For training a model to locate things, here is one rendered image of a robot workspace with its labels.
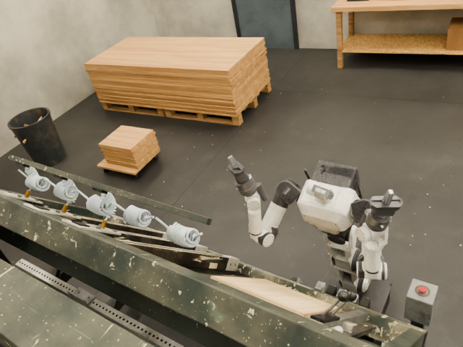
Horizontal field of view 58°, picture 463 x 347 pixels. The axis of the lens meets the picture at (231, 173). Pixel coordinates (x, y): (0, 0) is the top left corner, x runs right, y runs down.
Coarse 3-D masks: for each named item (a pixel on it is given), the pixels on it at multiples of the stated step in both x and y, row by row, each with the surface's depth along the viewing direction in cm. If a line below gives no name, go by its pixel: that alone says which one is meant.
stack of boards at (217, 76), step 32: (96, 64) 595; (128, 64) 571; (160, 64) 548; (192, 64) 527; (224, 64) 508; (256, 64) 554; (128, 96) 608; (160, 96) 572; (192, 96) 546; (224, 96) 518; (256, 96) 567
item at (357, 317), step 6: (348, 312) 182; (354, 312) 188; (360, 312) 195; (342, 318) 160; (348, 318) 165; (354, 318) 174; (360, 318) 185; (366, 318) 196; (324, 324) 137; (330, 324) 144; (336, 324) 151
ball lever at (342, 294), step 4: (340, 292) 139; (344, 292) 139; (340, 296) 138; (344, 296) 138; (348, 296) 138; (336, 300) 140; (340, 300) 138; (344, 300) 138; (332, 304) 140; (336, 304) 140; (328, 308) 141; (328, 312) 140; (320, 316) 140; (324, 316) 141
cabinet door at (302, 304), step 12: (216, 276) 182; (240, 288) 171; (252, 288) 180; (264, 288) 191; (276, 288) 204; (288, 288) 216; (276, 300) 167; (288, 300) 179; (300, 300) 190; (312, 300) 202; (300, 312) 158; (312, 312) 166; (324, 312) 179; (336, 312) 196
